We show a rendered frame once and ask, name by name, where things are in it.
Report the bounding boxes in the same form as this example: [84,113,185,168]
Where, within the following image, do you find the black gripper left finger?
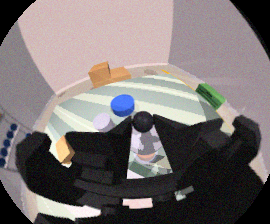
[64,116,132,179]

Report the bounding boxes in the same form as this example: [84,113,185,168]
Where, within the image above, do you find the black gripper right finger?
[152,115,224,172]

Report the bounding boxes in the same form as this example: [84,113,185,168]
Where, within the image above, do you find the brown rectangular block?
[55,135,75,165]

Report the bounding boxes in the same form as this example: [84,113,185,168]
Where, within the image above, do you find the blue short cylinder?
[111,93,135,117]

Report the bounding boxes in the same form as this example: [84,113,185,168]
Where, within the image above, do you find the glass coffee press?
[130,111,162,165]

